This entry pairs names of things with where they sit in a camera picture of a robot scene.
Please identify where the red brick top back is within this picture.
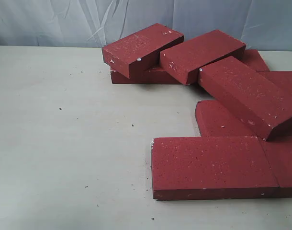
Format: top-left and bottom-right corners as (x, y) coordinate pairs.
(102, 23), (184, 79)

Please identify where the red brick middle row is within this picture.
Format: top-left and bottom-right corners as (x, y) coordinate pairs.
(195, 100), (255, 137)

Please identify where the red brick row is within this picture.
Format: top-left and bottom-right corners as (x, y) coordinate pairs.
(195, 100), (255, 137)
(258, 71), (292, 95)

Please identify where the red brick bottom back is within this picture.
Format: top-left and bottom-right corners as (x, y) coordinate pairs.
(110, 66), (181, 84)

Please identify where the red brick right row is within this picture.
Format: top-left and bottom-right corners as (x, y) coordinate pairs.
(258, 71), (292, 95)

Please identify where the white fabric backdrop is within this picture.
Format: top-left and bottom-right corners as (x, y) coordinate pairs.
(0, 0), (292, 51)

